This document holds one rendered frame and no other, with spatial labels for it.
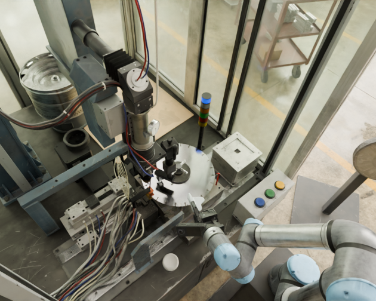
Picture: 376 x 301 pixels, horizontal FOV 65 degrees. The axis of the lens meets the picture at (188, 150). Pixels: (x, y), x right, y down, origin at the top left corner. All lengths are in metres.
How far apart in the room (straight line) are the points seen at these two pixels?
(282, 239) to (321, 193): 1.64
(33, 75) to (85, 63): 0.79
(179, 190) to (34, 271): 0.69
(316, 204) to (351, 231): 1.68
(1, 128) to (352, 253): 1.26
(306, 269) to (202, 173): 0.56
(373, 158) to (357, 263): 1.15
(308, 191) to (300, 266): 1.41
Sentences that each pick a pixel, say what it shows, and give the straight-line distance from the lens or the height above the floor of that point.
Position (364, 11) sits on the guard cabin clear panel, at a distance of 1.06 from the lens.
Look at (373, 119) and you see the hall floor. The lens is 3.49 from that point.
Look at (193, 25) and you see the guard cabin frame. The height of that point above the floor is 1.29.
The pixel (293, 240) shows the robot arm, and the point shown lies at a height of 1.20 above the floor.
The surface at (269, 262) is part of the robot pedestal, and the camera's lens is 1.46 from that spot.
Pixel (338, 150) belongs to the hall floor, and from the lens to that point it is 3.01.
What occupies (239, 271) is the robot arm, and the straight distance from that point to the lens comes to 1.08.
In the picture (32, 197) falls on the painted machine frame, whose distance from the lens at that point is 1.28.
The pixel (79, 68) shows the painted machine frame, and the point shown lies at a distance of 0.94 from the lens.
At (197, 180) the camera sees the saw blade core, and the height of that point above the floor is 0.95.
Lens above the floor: 2.09
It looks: 54 degrees down
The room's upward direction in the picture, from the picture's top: 5 degrees clockwise
